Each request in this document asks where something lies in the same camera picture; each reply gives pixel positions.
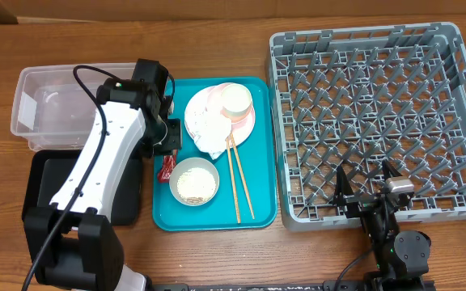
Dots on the grey bowl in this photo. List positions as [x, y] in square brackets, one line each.
[185, 165]

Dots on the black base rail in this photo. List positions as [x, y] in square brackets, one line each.
[328, 285]

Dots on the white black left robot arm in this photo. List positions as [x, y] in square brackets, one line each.
[71, 241]

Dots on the red snack wrapper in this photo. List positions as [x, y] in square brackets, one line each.
[169, 163]

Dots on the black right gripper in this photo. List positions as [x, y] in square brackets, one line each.
[360, 203]

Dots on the grey dishwasher rack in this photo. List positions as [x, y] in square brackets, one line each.
[355, 97]

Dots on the large pink plate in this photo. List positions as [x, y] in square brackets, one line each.
[197, 103]

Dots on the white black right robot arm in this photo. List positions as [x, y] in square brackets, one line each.
[401, 256]

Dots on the cream paper cup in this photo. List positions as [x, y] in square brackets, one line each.
[236, 101]

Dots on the small pink bowl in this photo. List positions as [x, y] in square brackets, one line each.
[214, 101]

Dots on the clear plastic bin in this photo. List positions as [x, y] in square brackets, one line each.
[50, 109]

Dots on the black rectangular tray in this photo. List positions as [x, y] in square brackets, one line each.
[50, 169]

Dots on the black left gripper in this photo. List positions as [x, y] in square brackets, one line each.
[175, 138]

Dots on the wooden chopstick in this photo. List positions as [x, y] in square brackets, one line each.
[233, 184]
[241, 171]

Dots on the white napkin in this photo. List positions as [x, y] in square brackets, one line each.
[210, 131]

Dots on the pile of white rice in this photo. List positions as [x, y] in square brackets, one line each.
[196, 186]

